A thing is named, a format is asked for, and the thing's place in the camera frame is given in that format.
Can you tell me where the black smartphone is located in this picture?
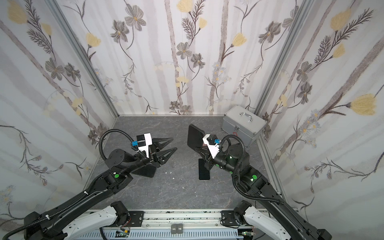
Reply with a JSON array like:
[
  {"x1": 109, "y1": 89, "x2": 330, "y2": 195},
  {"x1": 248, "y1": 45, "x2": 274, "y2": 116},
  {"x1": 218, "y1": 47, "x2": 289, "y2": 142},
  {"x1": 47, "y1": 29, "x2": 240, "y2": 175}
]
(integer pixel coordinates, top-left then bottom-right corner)
[{"x1": 199, "y1": 159, "x2": 210, "y2": 181}]

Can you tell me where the black phone case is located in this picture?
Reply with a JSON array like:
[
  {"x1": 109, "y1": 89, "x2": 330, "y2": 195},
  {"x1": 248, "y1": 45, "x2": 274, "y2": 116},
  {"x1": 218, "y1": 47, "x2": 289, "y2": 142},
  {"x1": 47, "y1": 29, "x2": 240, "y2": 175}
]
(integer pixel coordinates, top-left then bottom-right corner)
[{"x1": 187, "y1": 124, "x2": 206, "y2": 150}]

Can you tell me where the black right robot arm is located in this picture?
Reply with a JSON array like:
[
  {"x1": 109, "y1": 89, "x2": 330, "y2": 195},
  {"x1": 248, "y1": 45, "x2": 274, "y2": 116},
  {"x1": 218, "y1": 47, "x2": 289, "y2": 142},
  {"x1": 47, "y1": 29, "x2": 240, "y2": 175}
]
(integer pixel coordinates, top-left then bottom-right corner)
[{"x1": 187, "y1": 133, "x2": 332, "y2": 240}]

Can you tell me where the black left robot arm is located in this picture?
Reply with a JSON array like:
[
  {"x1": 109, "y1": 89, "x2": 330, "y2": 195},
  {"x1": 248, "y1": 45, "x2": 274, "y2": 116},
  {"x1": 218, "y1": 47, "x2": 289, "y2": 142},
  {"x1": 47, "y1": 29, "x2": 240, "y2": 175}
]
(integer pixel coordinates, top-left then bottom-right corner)
[{"x1": 3, "y1": 129, "x2": 177, "y2": 240}]

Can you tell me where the silver aluminium case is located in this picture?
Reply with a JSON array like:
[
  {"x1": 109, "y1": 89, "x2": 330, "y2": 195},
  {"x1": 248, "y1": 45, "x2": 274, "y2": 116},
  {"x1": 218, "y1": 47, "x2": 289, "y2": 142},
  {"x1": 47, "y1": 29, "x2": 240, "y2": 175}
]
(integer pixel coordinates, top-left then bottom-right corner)
[{"x1": 222, "y1": 106, "x2": 267, "y2": 148}]

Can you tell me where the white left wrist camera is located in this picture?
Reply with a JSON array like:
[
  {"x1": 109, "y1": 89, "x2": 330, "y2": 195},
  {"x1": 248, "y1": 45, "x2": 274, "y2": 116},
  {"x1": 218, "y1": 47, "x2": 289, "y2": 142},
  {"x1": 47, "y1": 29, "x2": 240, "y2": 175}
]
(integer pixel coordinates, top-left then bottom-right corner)
[{"x1": 131, "y1": 133, "x2": 153, "y2": 158}]

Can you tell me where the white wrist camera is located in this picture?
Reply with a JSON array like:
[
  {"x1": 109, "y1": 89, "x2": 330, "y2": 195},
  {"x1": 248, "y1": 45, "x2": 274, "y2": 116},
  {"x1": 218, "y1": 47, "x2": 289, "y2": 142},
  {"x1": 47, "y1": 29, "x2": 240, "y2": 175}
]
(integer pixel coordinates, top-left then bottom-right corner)
[
  {"x1": 131, "y1": 133, "x2": 153, "y2": 158},
  {"x1": 203, "y1": 134, "x2": 221, "y2": 159}
]

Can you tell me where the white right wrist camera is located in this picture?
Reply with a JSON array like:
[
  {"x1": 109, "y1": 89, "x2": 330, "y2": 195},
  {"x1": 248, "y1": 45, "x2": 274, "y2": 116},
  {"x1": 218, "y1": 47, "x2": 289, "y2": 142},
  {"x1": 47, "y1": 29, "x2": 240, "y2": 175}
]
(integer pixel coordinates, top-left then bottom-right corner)
[{"x1": 203, "y1": 134, "x2": 221, "y2": 159}]

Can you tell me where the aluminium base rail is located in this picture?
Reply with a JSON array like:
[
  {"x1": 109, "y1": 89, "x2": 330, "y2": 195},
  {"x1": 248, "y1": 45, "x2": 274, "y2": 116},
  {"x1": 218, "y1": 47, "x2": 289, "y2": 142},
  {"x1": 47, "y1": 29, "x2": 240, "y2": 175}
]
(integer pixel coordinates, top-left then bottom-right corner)
[{"x1": 56, "y1": 208, "x2": 310, "y2": 240}]

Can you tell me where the white slotted cable duct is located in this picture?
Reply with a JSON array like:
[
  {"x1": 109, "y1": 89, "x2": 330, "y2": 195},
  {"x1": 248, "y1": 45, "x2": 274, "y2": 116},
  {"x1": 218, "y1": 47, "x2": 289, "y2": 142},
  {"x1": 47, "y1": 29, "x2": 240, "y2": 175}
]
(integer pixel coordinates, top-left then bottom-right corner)
[{"x1": 65, "y1": 229, "x2": 244, "y2": 240}]

